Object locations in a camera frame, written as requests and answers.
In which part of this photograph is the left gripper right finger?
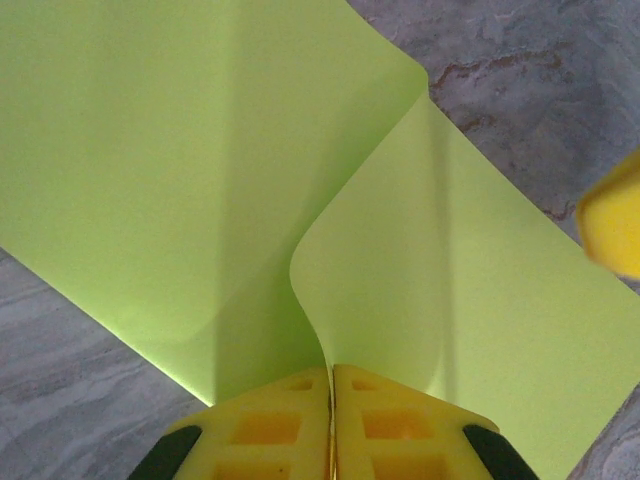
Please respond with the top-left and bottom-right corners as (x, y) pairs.
(332, 363), (539, 480)

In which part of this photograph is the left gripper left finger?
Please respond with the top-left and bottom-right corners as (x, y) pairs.
(127, 364), (334, 480)

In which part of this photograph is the yellow-green paper sheet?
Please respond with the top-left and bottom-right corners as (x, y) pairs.
(0, 0), (640, 480)

